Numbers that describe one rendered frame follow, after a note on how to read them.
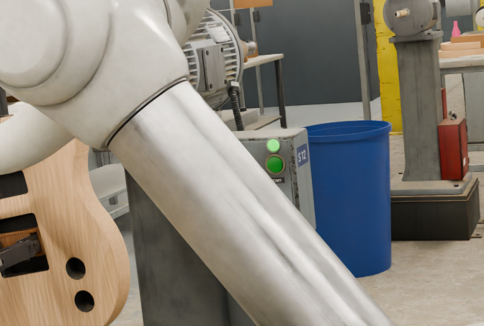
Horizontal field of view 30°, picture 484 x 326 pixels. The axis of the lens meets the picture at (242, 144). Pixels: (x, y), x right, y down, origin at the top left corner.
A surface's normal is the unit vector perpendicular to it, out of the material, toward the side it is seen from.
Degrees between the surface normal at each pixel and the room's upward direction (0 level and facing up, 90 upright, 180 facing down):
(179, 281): 90
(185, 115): 61
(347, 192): 93
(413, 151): 90
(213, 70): 90
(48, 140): 124
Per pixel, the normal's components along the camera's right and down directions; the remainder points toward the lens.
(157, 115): 0.07, -0.15
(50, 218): -0.36, 0.15
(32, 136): -0.19, 0.44
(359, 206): 0.19, 0.18
